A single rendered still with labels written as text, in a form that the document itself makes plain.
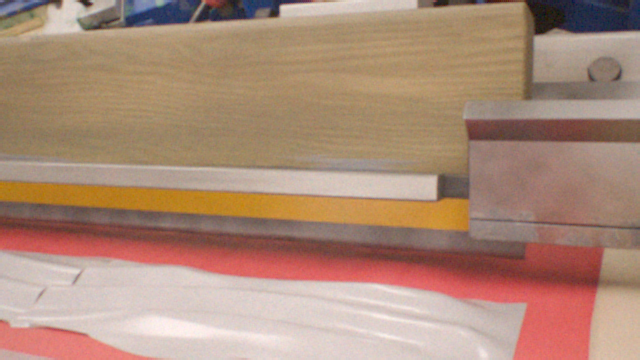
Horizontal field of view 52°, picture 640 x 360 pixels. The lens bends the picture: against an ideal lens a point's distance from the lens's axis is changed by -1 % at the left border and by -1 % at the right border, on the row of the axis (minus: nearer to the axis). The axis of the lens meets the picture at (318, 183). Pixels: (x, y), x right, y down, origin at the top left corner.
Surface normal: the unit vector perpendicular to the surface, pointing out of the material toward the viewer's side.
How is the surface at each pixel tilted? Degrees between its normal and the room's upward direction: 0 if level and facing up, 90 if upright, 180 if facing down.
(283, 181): 49
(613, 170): 58
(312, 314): 3
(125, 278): 8
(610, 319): 32
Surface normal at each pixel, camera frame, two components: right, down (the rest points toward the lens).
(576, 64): -0.39, 0.24
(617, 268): -0.06, -0.97
